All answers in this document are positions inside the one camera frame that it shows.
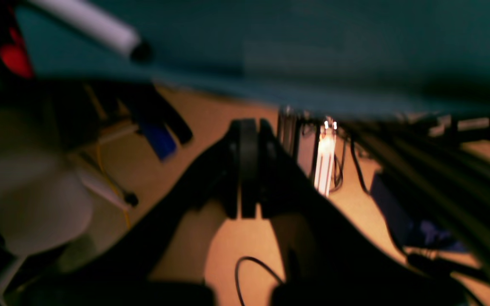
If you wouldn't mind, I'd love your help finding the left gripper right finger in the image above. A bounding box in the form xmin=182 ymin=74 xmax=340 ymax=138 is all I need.
xmin=259 ymin=120 xmax=467 ymax=306

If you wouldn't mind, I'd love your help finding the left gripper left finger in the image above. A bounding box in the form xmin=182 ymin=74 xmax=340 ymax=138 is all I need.
xmin=20 ymin=119 xmax=258 ymax=306

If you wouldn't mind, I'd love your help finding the blue table cloth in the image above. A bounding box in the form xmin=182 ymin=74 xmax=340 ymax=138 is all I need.
xmin=16 ymin=0 xmax=490 ymax=116

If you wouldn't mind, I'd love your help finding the white marker pen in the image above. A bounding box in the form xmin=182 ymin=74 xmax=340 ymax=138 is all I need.
xmin=28 ymin=0 xmax=154 ymax=62

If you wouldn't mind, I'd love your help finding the red black hand tool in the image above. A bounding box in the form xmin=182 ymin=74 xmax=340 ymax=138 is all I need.
xmin=0 ymin=0 xmax=37 ymax=107

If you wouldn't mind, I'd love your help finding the blue black clamp handle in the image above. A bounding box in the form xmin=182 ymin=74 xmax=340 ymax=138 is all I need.
xmin=115 ymin=83 xmax=193 ymax=161

